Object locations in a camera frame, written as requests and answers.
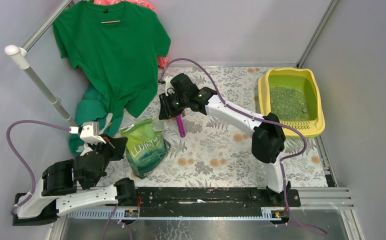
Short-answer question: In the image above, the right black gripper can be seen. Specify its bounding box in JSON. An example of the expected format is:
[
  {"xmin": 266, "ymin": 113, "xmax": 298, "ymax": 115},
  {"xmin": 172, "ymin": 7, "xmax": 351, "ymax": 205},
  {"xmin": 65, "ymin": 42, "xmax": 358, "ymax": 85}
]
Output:
[{"xmin": 158, "ymin": 90, "xmax": 189, "ymax": 121}]

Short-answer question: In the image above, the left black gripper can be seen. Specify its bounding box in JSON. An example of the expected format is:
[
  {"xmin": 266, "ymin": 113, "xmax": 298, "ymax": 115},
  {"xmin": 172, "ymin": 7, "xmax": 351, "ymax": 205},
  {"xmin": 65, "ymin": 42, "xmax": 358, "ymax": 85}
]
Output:
[{"xmin": 87, "ymin": 133, "xmax": 129, "ymax": 170}]

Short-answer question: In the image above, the magenta plastic scoop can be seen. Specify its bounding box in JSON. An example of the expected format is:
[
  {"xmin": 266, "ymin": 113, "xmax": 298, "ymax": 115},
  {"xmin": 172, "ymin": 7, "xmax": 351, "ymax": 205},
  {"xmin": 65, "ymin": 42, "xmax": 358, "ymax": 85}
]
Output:
[{"xmin": 175, "ymin": 114, "xmax": 186, "ymax": 138}]

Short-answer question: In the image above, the green cat litter bag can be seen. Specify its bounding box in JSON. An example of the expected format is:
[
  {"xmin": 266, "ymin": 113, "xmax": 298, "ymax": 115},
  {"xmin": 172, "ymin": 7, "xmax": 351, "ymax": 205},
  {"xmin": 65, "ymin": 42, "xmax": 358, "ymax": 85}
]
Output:
[{"xmin": 120, "ymin": 118, "xmax": 171, "ymax": 179}]

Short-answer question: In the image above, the yellow green litter box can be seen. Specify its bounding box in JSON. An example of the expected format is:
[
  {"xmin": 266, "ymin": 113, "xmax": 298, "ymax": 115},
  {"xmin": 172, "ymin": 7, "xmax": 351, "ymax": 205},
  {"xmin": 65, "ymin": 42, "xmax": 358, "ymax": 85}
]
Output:
[{"xmin": 258, "ymin": 68, "xmax": 326, "ymax": 138}]

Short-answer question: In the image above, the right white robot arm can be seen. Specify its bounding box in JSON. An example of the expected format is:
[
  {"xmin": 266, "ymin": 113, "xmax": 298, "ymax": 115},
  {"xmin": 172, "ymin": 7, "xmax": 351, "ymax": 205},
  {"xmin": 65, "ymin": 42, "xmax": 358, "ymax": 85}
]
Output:
[{"xmin": 158, "ymin": 73, "xmax": 288, "ymax": 206}]

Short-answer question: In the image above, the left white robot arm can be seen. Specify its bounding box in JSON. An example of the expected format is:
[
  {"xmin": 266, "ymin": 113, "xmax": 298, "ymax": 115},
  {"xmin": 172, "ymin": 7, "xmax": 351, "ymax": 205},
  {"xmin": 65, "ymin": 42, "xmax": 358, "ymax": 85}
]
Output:
[{"xmin": 12, "ymin": 134, "xmax": 137, "ymax": 226}]

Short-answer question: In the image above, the pink garment behind shirt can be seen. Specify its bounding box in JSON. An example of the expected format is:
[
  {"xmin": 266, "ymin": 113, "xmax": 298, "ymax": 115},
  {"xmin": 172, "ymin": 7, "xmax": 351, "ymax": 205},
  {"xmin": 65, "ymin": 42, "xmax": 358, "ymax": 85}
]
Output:
[{"xmin": 91, "ymin": 0, "xmax": 169, "ymax": 69}]

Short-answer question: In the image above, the floral patterned mat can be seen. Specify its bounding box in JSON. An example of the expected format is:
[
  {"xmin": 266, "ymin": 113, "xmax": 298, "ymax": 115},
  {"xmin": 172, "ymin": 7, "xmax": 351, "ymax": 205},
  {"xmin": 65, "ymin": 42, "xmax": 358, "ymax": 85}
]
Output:
[{"xmin": 96, "ymin": 66, "xmax": 328, "ymax": 189}]

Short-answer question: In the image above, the green t-shirt on hanger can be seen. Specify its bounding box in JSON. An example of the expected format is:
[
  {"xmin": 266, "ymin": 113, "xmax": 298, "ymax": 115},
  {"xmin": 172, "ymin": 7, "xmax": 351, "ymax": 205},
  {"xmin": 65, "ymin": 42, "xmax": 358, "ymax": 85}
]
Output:
[{"xmin": 52, "ymin": 1, "xmax": 171, "ymax": 118}]

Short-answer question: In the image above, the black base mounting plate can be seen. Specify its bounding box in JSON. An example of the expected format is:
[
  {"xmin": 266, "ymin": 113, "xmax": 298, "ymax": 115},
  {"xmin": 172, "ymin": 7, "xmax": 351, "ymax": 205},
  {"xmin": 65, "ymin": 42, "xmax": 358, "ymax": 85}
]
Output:
[{"xmin": 105, "ymin": 186, "xmax": 302, "ymax": 219}]

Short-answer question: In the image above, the white clothes rack pole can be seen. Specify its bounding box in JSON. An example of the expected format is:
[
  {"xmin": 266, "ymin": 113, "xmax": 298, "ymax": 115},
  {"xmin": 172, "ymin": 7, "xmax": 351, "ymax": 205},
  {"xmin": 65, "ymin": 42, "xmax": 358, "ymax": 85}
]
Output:
[{"xmin": 4, "ymin": 44, "xmax": 81, "ymax": 127}]

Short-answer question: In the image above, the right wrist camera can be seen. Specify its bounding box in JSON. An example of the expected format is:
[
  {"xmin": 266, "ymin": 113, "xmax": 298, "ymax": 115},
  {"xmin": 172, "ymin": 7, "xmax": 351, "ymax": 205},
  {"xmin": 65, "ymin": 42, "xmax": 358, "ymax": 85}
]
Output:
[{"xmin": 158, "ymin": 79, "xmax": 176, "ymax": 96}]

